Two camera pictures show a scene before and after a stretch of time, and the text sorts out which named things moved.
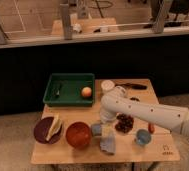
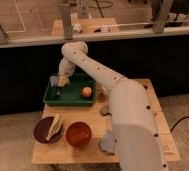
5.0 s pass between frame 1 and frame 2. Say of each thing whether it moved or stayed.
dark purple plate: stayed
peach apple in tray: stayed
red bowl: stayed
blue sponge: moved
